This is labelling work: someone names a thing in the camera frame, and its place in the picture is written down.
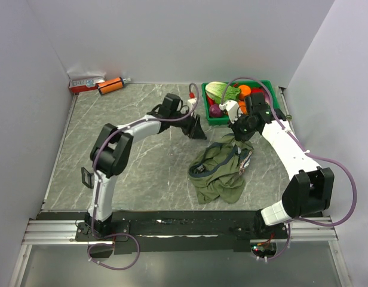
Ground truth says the black folding stand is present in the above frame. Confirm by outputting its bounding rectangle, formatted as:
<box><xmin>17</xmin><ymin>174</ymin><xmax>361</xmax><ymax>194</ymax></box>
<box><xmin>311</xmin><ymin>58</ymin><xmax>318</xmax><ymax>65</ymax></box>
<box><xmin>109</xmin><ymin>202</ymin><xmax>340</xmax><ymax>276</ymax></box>
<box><xmin>81</xmin><ymin>167</ymin><xmax>94</xmax><ymax>189</ymax></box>

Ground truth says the red white carton box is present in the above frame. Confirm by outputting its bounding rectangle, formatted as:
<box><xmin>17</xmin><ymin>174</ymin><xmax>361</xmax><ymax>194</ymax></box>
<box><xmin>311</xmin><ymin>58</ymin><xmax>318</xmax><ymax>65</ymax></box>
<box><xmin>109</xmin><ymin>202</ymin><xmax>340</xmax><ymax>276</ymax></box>
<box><xmin>68</xmin><ymin>69</ymin><xmax>105</xmax><ymax>94</ymax></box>

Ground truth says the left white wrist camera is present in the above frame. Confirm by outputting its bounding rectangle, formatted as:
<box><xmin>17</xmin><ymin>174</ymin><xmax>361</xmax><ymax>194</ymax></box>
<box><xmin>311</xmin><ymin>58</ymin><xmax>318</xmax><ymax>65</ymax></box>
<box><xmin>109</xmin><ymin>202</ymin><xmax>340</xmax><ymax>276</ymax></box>
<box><xmin>187</xmin><ymin>97</ymin><xmax>199</xmax><ymax>114</ymax></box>

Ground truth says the toy purple eggplant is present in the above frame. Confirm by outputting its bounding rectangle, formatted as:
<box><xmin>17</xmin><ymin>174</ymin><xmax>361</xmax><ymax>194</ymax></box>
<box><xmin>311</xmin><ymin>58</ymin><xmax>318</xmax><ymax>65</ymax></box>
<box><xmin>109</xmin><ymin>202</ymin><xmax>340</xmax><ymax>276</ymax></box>
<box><xmin>260</xmin><ymin>87</ymin><xmax>273</xmax><ymax>105</ymax></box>

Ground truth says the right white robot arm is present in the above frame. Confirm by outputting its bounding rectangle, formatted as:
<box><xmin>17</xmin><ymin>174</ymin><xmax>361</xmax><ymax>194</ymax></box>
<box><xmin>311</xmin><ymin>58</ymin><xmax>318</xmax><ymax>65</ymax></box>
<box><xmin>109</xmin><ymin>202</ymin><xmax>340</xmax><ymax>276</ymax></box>
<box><xmin>221</xmin><ymin>93</ymin><xmax>335</xmax><ymax>239</ymax></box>

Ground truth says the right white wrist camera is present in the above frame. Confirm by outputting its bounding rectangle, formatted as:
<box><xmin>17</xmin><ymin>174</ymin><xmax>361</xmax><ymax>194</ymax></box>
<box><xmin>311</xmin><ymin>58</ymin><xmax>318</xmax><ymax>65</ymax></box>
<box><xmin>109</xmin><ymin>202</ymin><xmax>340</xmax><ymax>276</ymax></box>
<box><xmin>219</xmin><ymin>100</ymin><xmax>241</xmax><ymax>124</ymax></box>

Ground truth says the olive green t-shirt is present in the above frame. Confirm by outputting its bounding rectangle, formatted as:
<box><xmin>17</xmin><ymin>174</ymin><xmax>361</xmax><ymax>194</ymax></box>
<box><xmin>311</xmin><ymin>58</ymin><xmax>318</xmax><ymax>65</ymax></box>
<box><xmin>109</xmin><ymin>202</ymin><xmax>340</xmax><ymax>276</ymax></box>
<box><xmin>188</xmin><ymin>134</ymin><xmax>254</xmax><ymax>204</ymax></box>

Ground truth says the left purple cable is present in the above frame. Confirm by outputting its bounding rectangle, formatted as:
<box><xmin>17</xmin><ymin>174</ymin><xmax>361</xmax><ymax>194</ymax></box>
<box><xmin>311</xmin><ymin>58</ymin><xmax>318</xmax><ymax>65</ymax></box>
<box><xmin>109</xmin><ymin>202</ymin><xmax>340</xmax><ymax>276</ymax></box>
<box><xmin>87</xmin><ymin>83</ymin><xmax>201</xmax><ymax>271</ymax></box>

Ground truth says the toy purple onion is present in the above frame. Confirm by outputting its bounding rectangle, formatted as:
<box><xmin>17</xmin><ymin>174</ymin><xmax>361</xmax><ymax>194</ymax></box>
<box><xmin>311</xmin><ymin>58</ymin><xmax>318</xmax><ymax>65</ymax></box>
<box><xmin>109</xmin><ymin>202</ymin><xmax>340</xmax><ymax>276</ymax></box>
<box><xmin>208</xmin><ymin>103</ymin><xmax>224</xmax><ymax>118</ymax></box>

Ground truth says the orange cylindrical bottle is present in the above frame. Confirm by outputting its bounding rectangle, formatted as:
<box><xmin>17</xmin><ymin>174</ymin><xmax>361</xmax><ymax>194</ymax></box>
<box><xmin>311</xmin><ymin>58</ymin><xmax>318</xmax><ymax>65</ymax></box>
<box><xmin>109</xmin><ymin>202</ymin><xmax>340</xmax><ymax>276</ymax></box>
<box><xmin>97</xmin><ymin>77</ymin><xmax>131</xmax><ymax>95</ymax></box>

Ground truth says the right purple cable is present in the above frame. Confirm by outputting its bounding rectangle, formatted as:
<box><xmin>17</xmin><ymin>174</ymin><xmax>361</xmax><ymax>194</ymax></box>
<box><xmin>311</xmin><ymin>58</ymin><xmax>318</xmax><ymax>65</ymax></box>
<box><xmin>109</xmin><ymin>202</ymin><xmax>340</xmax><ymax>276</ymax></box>
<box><xmin>219</xmin><ymin>77</ymin><xmax>358</xmax><ymax>262</ymax></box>

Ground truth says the toy red bell pepper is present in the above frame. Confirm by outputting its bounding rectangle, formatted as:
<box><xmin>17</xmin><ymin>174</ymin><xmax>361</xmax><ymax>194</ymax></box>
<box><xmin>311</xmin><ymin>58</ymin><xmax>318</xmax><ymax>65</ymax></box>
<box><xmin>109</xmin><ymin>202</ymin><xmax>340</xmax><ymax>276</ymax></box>
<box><xmin>251</xmin><ymin>88</ymin><xmax>264</xmax><ymax>95</ymax></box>

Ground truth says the aluminium rail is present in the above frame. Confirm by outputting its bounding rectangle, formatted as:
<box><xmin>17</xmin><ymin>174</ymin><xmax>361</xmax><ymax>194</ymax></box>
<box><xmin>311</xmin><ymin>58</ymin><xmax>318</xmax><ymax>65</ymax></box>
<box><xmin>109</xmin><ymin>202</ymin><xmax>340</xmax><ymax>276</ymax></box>
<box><xmin>23</xmin><ymin>219</ymin><xmax>338</xmax><ymax>245</ymax></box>

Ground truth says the green plastic crate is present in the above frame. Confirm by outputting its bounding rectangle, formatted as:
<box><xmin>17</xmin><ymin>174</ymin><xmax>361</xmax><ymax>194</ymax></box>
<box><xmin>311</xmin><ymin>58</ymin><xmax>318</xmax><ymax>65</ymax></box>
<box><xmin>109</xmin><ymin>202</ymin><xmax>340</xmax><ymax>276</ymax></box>
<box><xmin>201</xmin><ymin>81</ymin><xmax>262</xmax><ymax>126</ymax></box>

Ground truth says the toy orange pumpkin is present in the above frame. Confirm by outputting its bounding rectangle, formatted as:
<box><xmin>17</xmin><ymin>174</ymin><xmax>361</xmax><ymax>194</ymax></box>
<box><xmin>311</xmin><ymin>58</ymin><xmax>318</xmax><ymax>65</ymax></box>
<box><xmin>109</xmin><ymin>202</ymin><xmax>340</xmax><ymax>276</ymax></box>
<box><xmin>237</xmin><ymin>100</ymin><xmax>249</xmax><ymax>116</ymax></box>

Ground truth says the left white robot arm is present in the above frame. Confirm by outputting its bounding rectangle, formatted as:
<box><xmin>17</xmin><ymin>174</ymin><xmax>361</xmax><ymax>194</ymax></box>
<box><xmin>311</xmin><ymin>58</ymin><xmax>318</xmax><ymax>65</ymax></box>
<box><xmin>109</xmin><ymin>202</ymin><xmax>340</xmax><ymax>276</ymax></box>
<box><xmin>81</xmin><ymin>93</ymin><xmax>207</xmax><ymax>240</ymax></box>

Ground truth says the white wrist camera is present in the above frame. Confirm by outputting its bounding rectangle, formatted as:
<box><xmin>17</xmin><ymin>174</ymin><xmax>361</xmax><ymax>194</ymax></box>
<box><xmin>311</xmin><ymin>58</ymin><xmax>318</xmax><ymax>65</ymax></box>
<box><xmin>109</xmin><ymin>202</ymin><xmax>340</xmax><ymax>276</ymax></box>
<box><xmin>187</xmin><ymin>97</ymin><xmax>199</xmax><ymax>114</ymax></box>
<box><xmin>219</xmin><ymin>100</ymin><xmax>241</xmax><ymax>124</ymax></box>

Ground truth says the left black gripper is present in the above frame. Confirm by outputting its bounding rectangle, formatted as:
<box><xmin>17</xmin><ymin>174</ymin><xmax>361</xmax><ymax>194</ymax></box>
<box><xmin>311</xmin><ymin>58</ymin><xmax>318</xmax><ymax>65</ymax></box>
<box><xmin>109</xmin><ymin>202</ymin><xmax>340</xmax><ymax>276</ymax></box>
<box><xmin>170</xmin><ymin>108</ymin><xmax>207</xmax><ymax>141</ymax></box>

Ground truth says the toy red chili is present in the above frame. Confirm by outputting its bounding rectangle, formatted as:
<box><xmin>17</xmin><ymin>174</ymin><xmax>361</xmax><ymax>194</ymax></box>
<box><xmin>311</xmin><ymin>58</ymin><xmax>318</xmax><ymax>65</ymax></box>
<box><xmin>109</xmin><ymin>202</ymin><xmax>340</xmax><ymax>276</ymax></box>
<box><xmin>206</xmin><ymin>95</ymin><xmax>215</xmax><ymax>106</ymax></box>

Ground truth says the toy napa cabbage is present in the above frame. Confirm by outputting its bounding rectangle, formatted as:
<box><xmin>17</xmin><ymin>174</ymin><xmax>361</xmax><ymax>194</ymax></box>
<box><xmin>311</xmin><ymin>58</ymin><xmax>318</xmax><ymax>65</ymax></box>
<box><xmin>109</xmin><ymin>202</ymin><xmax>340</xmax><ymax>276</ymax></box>
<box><xmin>205</xmin><ymin>81</ymin><xmax>241</xmax><ymax>104</ymax></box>

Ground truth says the purple cable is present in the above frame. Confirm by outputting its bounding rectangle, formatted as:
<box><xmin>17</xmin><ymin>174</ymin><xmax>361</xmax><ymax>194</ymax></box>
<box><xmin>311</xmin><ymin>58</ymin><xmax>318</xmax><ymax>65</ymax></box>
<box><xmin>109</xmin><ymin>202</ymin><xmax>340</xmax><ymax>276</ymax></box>
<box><xmin>219</xmin><ymin>77</ymin><xmax>358</xmax><ymax>262</ymax></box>
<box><xmin>87</xmin><ymin>83</ymin><xmax>201</xmax><ymax>271</ymax></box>

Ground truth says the toy orange fruit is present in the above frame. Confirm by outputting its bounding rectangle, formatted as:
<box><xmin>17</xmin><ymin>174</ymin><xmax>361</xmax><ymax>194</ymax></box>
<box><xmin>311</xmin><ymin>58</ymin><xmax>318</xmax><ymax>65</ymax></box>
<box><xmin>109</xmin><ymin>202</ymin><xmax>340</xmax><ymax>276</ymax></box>
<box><xmin>238</xmin><ymin>85</ymin><xmax>252</xmax><ymax>100</ymax></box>

